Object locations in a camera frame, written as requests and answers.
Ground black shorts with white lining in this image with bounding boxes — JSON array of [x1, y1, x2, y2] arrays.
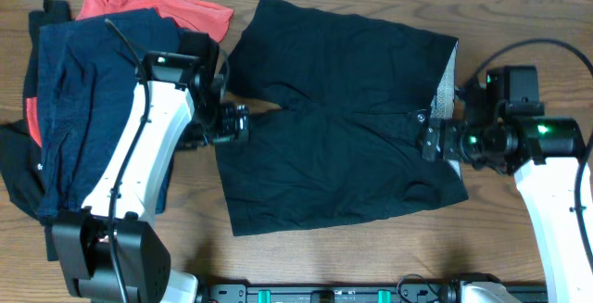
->
[[216, 0, 468, 236]]

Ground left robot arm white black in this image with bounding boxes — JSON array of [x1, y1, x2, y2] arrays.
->
[[52, 51, 249, 302]]

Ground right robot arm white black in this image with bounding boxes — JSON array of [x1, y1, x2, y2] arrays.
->
[[419, 117, 592, 302]]

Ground navy blue folded shorts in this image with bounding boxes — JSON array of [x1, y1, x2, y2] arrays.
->
[[36, 9, 183, 225]]

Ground red-orange garment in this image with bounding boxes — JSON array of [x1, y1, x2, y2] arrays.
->
[[23, 0, 233, 146]]

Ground black garment under pile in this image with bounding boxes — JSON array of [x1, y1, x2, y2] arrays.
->
[[0, 0, 73, 262]]

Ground black mounting rail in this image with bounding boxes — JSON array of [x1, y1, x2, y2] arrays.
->
[[203, 283, 550, 303]]

